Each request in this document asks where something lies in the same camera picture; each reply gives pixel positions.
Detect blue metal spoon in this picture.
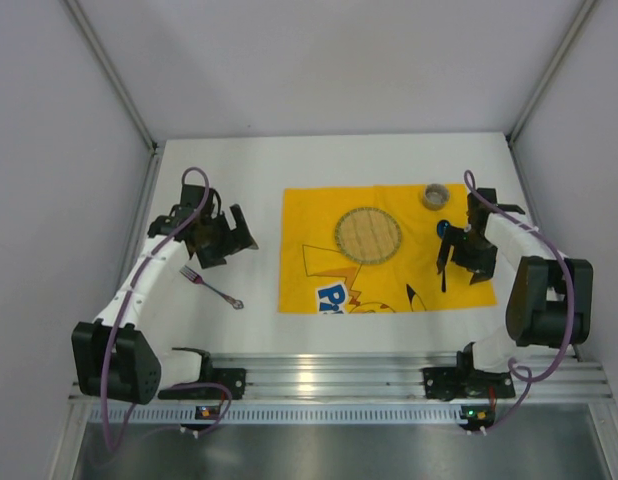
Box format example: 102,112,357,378
436,220,451,293

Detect pink metal fork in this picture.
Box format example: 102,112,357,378
180,266,244,310

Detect small grey ceramic cup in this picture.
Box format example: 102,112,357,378
422,183,450,211

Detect yellow Pikachu cloth placemat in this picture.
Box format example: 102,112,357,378
278,184,497,314

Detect round woven bamboo plate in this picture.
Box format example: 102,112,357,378
334,207,402,265

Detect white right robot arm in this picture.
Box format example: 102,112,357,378
436,187,593,383

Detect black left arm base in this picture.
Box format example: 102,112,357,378
158,368,247,400

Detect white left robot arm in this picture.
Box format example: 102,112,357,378
71,184,258,405

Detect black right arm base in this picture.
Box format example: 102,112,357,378
422,366,516,401

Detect aluminium mounting rail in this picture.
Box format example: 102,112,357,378
68,351,613,401

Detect slotted grey cable duct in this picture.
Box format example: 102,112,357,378
88,404,470,426

